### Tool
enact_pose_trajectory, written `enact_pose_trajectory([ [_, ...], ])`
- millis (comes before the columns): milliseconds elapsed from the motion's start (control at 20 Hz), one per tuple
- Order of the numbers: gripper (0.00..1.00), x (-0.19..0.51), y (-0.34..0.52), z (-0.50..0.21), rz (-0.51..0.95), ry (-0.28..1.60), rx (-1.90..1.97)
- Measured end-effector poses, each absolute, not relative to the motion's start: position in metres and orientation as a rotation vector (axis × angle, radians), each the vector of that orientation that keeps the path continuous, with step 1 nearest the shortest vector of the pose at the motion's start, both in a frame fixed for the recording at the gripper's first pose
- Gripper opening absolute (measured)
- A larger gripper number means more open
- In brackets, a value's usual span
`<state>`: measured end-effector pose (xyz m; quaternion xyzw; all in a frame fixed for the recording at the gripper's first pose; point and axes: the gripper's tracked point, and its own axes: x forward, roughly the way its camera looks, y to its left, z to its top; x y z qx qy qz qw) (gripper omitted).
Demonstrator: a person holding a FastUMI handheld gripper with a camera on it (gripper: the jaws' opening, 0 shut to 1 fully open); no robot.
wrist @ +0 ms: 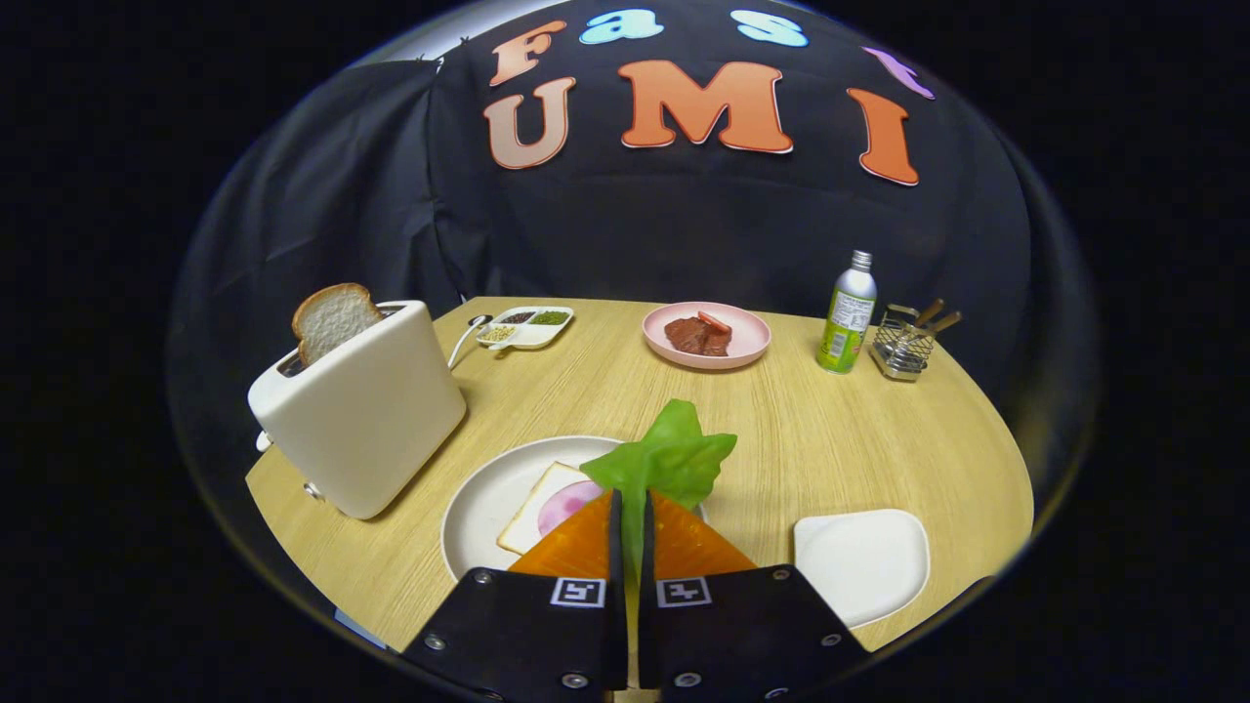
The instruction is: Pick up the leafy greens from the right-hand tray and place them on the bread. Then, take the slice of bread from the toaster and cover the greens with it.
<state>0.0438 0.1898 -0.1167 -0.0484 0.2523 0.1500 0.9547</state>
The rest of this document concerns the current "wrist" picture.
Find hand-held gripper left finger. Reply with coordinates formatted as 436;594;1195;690
402;488;629;700

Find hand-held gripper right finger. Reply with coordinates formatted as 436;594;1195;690
640;490;870;702

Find green lettuce leaf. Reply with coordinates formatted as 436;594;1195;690
579;398;738;587

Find toasted bread slice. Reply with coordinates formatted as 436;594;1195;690
291;283;385;368

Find pink ham slice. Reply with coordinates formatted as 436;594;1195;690
537;479;606;537

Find white bread slice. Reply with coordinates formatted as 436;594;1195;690
496;461;592;556

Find round white plate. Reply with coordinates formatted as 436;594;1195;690
440;435;709;584

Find white square plate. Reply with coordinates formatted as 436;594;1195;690
793;509;932;630

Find red meat pieces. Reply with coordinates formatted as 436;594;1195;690
664;311;733;357

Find white divided condiment dish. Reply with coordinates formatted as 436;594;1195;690
476;306;575;352

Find pink plate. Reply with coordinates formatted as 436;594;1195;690
642;302;772;371

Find metal spoon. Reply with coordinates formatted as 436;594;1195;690
447;314;494;370

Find white toaster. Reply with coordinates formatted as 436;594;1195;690
247;300;468;520

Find green label metal bottle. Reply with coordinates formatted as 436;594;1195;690
816;250;878;375

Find black backdrop cloth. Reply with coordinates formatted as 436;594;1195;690
168;0;1095;470

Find metal wire cutlery holder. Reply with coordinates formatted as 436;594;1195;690
869;305;937;382

